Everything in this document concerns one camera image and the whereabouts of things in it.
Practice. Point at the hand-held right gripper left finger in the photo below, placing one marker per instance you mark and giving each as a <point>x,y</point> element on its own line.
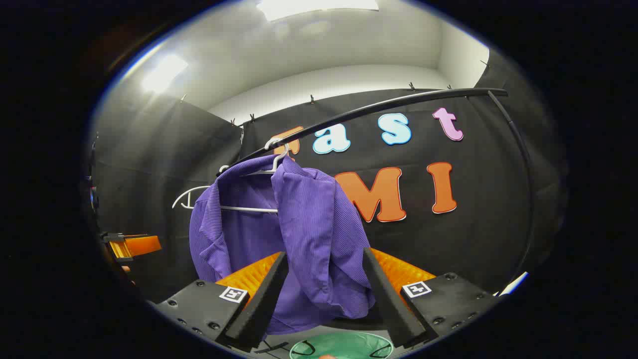
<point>259,304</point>

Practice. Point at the green laundry hamper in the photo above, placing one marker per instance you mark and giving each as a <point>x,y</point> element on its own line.
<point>344,346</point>

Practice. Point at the black backdrop cloth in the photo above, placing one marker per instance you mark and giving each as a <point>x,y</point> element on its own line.
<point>473,239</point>

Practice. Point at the purple ribbed shirt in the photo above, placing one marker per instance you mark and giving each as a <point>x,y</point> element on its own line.
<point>309,224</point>

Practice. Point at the ceiling light panel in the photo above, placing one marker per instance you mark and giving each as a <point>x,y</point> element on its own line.
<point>164,74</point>

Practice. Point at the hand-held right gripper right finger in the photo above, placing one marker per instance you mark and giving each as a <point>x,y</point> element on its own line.
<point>391,304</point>

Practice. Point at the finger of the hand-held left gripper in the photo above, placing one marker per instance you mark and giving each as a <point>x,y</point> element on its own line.
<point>142,245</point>

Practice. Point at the white plastic clothes hanger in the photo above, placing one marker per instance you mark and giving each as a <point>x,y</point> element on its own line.
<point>249,209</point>
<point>192,190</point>

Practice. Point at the black metal clothes rack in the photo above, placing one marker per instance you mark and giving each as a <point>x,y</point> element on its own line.
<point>473,92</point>

